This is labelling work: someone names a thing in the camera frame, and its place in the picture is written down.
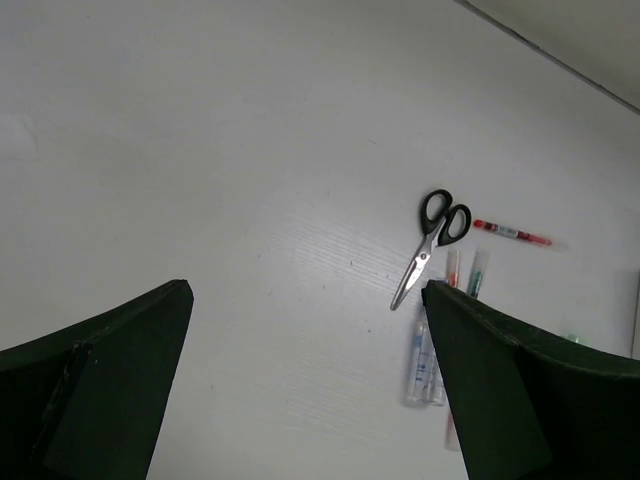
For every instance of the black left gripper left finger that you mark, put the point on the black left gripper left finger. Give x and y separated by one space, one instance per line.
88 401

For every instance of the black handled scissors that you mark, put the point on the black handled scissors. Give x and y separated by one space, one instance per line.
443 223

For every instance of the orange pen refill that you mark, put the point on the orange pen refill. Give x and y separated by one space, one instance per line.
453 268

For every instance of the green highlighter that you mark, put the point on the green highlighter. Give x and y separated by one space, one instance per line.
574 338

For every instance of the pink highlighter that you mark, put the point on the pink highlighter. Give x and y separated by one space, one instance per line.
424 385

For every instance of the green pen refill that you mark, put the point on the green pen refill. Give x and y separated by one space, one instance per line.
477 274

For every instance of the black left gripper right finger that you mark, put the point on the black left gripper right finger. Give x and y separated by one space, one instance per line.
528 404

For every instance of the red pen refill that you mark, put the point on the red pen refill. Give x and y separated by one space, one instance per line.
518 235

